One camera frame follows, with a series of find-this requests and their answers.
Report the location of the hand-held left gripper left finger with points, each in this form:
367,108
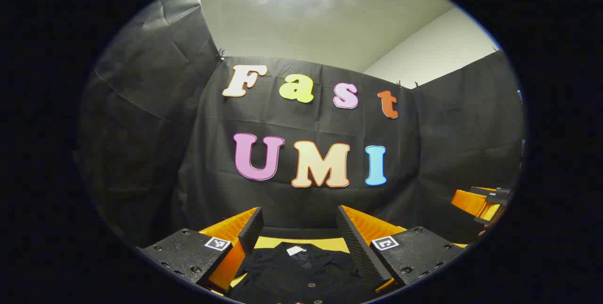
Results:
252,231

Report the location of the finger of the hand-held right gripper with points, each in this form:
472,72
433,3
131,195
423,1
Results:
471,202

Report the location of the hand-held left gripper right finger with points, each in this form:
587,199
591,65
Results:
360,247

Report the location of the black backdrop cloth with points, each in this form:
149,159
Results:
188,153

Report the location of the black shirt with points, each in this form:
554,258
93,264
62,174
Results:
292,275

